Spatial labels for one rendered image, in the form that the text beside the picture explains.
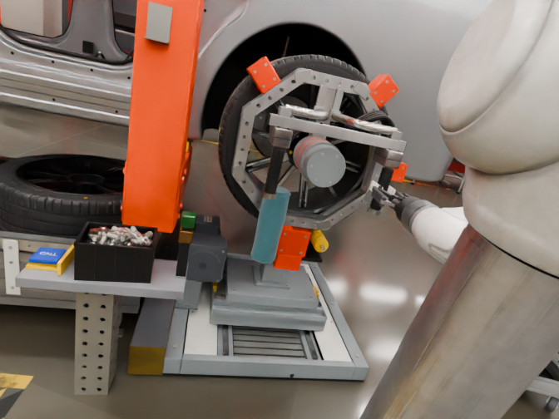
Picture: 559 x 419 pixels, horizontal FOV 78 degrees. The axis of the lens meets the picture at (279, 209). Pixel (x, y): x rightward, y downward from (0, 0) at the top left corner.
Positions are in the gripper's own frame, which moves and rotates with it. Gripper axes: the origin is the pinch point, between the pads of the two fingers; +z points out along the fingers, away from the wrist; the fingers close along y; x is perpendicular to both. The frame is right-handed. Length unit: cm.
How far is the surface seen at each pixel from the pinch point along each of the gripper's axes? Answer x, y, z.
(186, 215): -17, -56, -1
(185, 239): -25, -56, -1
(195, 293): -68, -49, 35
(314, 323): -70, 3, 23
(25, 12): 35, -301, 452
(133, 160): -8, -74, 14
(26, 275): -38, -95, -6
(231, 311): -67, -34, 23
